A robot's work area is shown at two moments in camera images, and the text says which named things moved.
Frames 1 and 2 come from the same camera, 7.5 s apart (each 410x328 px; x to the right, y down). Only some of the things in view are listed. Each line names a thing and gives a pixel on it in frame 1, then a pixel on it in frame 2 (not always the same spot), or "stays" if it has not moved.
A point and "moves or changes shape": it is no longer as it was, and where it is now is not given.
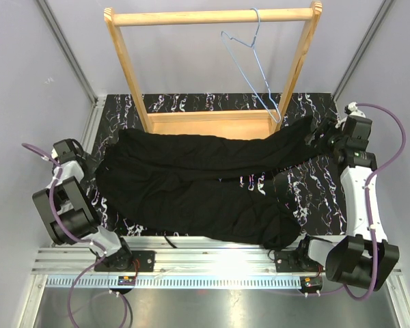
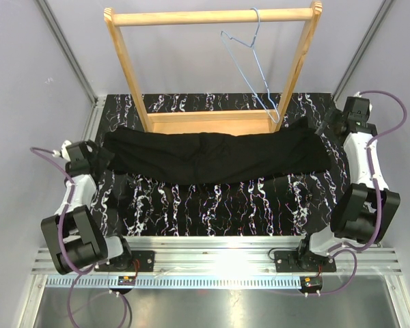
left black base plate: (143, 261) stays
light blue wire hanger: (260, 64) stays
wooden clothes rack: (213, 123) stays
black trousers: (177, 184) moves or changes shape
